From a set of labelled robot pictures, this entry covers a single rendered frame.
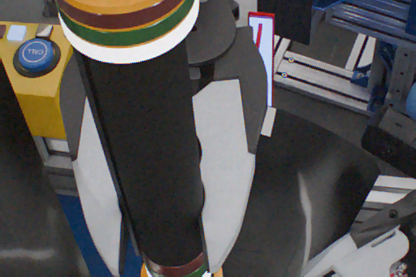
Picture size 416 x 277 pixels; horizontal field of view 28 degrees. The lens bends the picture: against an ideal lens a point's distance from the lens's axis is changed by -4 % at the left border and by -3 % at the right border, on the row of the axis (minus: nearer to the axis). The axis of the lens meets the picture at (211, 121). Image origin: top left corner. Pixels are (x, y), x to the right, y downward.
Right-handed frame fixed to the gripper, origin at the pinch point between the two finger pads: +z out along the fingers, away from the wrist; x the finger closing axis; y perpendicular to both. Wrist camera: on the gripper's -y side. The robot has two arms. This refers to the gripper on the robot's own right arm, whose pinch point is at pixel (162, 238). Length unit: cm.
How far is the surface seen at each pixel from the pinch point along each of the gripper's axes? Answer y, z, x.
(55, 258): 12.1, -4.6, 7.6
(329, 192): 30.8, -18.4, -11.1
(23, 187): 8.9, -7.7, 9.0
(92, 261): 97, -43, 21
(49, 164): 61, -41, 21
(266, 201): 29.1, -17.0, -5.6
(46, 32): 40, -45, 17
